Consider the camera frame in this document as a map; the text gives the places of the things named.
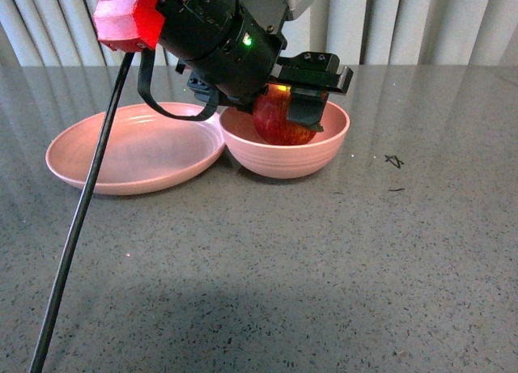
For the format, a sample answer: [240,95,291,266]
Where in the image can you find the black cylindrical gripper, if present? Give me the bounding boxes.
[155,0,354,132]

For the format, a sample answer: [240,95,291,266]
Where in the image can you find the red yellow apple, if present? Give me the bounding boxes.
[253,83,324,146]

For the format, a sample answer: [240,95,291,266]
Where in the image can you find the pink round bowl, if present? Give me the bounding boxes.
[219,102,350,179]

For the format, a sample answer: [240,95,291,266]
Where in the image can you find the pink shallow plate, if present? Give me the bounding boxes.
[45,102,224,195]

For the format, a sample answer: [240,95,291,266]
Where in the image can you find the grey pleated curtain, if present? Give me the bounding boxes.
[1,0,517,66]

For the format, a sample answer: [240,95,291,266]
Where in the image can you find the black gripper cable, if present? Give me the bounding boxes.
[28,48,222,373]

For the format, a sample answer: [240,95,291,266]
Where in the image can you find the red plastic mount block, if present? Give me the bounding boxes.
[93,0,165,53]

